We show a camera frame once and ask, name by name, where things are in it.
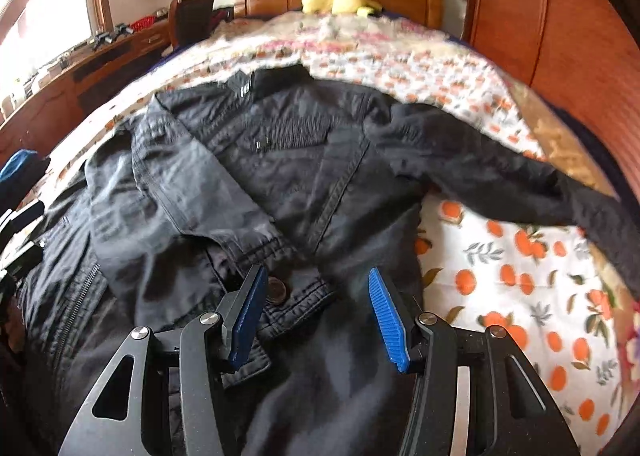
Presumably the wooden desk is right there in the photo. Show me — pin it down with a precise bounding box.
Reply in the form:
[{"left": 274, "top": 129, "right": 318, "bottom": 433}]
[{"left": 0, "top": 18, "right": 173, "bottom": 162}]

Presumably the orange fruit print bedsheet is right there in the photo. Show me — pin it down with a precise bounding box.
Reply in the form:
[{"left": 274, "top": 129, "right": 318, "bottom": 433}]
[{"left": 30, "top": 11, "right": 631, "bottom": 442}]

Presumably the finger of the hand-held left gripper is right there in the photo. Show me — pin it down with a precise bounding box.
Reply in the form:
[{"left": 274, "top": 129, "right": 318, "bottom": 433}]
[{"left": 0, "top": 150, "right": 51, "bottom": 207}]

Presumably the dark wooden chair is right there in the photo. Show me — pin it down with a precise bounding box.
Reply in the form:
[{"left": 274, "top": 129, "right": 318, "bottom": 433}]
[{"left": 167, "top": 0, "right": 217, "bottom": 49}]

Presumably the pile of black gadgets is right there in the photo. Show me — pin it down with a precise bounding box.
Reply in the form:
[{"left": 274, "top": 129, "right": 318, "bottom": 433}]
[{"left": 92, "top": 23, "right": 133, "bottom": 44}]

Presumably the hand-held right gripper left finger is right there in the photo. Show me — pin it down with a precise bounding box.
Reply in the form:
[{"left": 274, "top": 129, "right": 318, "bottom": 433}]
[{"left": 59, "top": 263, "right": 269, "bottom": 456}]

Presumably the wooden wardrobe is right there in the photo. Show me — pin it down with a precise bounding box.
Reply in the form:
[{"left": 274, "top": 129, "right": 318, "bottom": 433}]
[{"left": 462, "top": 0, "right": 640, "bottom": 197}]

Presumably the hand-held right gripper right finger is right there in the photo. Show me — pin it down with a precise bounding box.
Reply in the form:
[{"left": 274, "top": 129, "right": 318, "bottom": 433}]
[{"left": 367, "top": 266, "right": 582, "bottom": 456}]

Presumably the black jacket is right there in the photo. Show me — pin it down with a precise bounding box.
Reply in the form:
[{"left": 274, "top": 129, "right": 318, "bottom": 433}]
[{"left": 15, "top": 63, "right": 640, "bottom": 456}]

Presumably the window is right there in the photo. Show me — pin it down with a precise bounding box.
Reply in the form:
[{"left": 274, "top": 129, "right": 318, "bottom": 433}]
[{"left": 0, "top": 0, "right": 96, "bottom": 87}]

